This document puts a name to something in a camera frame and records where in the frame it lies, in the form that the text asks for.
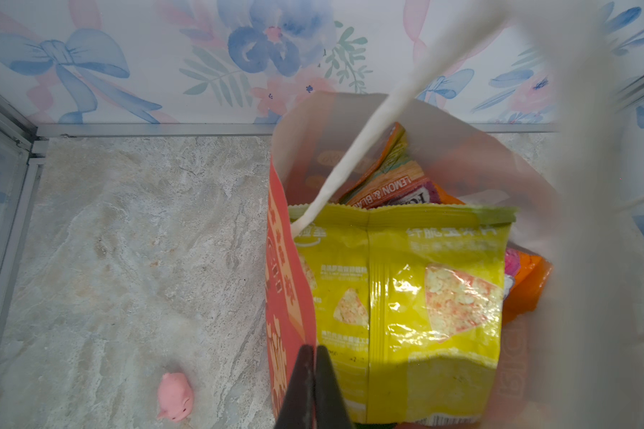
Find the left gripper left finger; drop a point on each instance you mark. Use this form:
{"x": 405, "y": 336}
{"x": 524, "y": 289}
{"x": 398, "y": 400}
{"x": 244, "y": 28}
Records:
{"x": 298, "y": 407}

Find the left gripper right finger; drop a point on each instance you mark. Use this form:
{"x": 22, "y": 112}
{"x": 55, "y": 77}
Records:
{"x": 330, "y": 408}

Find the yellow snack packet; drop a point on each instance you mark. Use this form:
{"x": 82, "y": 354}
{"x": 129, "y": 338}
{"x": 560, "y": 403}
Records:
{"x": 409, "y": 304}

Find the orange Fox's candy bag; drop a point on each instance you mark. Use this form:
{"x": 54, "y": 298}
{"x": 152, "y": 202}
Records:
{"x": 397, "y": 179}

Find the red paper gift bag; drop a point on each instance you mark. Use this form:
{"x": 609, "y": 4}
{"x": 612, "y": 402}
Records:
{"x": 577, "y": 360}

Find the small pink toy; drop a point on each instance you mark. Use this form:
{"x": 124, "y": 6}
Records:
{"x": 175, "y": 397}

